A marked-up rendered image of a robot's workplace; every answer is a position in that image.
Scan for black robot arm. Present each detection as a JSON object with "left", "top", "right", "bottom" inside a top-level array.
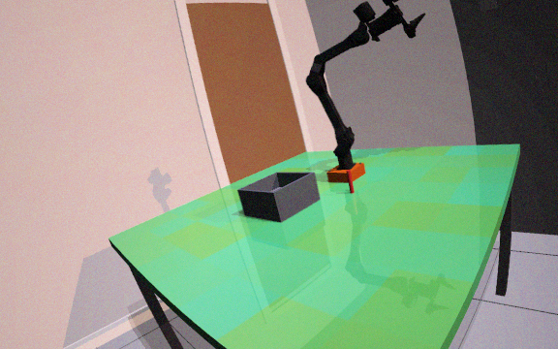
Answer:
[{"left": 306, "top": 1, "right": 387, "bottom": 170}]

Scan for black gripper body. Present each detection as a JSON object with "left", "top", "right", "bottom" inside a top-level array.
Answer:
[{"left": 378, "top": 0, "right": 416, "bottom": 39}]

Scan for red peg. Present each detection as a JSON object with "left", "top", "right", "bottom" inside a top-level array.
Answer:
[{"left": 346, "top": 170, "right": 355, "bottom": 193}]

